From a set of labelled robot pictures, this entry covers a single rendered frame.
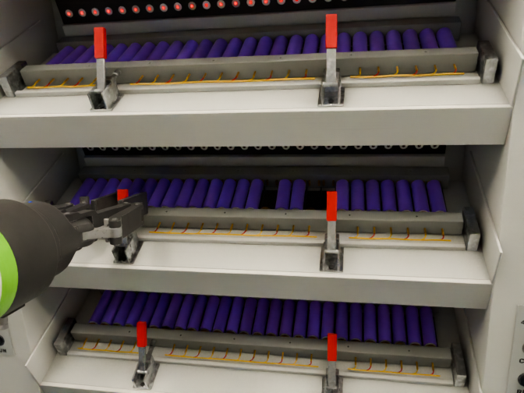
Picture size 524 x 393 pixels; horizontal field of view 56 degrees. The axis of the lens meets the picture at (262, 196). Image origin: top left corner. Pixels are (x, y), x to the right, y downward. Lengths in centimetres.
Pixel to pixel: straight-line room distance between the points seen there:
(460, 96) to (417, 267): 20
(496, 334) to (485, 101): 27
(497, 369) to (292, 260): 27
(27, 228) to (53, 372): 43
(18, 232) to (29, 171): 35
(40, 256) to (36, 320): 38
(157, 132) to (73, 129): 11
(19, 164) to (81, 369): 31
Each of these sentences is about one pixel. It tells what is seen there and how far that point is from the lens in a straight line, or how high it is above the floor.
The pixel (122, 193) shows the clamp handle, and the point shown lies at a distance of 65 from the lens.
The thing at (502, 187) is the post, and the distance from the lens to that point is 58.
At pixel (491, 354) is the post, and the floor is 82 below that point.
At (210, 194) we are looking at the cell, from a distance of 70.
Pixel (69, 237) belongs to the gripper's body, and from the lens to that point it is 48.
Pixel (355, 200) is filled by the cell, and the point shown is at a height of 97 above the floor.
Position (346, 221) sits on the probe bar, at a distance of 63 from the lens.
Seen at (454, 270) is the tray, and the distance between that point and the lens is 61.
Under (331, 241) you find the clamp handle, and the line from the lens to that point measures 59.
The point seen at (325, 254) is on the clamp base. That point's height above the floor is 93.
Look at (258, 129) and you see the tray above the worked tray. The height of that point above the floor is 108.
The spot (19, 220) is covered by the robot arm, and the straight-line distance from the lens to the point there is 44.
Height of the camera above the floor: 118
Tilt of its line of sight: 18 degrees down
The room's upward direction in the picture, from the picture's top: 3 degrees counter-clockwise
